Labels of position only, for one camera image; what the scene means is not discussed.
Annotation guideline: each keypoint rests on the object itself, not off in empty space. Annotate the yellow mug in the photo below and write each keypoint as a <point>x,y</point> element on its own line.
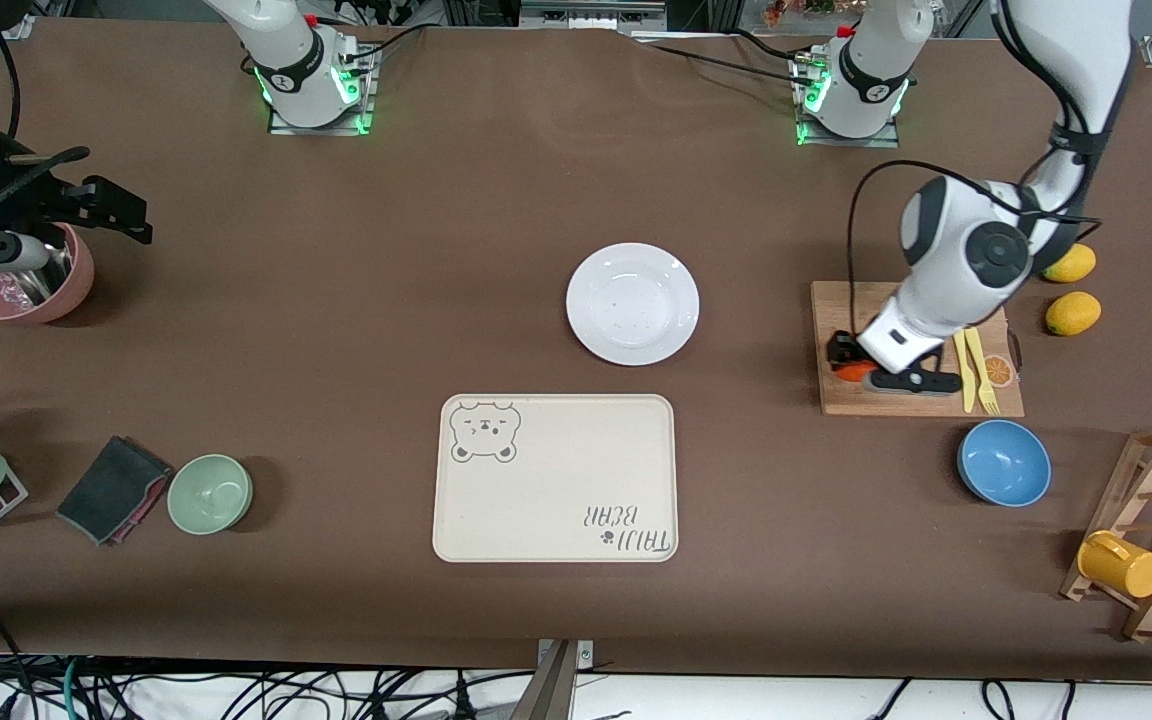
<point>1121,567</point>

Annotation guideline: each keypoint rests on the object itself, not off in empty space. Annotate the white round plate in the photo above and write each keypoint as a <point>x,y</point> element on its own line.
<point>632,305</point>

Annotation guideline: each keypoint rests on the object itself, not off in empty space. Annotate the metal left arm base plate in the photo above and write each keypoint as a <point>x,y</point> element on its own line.
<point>846,143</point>

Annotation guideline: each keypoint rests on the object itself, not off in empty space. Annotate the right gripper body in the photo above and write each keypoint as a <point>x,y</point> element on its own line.
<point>48,201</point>

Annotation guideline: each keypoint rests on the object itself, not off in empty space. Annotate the dark grey folded cloth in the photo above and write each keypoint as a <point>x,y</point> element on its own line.
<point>111,485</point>

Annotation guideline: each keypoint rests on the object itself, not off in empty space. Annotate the yellow plastic knife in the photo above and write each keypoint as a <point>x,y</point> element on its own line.
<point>964,375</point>

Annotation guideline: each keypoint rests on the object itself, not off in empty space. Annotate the yellow plastic fork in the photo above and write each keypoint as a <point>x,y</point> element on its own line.
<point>982,375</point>

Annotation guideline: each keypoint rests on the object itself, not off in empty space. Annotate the metal scoop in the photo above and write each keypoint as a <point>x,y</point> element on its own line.
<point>41,285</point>

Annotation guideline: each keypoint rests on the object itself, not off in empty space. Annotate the wooden cutting board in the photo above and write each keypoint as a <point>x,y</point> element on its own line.
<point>836,300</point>

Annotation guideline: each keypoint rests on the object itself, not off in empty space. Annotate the green bowl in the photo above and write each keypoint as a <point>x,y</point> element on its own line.
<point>209,495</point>

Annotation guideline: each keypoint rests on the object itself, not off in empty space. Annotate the cream tray with bear print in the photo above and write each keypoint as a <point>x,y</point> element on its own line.
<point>556,490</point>

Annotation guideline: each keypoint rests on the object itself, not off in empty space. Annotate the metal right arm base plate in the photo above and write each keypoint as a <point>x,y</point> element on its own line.
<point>321,129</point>

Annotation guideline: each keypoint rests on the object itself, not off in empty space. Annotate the grey metal stand pole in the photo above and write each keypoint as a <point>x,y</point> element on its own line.
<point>551,695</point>

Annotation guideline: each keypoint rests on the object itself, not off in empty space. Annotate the yellow lemon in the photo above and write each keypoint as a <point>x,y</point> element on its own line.
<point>1076,263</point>
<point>1073,314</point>

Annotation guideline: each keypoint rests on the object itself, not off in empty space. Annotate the blue bowl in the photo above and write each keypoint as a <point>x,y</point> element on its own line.
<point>1004,465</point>

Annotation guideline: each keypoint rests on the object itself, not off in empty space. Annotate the orange fruit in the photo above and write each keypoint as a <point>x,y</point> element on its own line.
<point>851,373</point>

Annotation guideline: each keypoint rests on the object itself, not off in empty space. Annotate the pink bowl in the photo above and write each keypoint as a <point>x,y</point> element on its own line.
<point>76,280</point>

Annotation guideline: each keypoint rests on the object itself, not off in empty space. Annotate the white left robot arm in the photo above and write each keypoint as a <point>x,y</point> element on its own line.
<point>956,260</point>

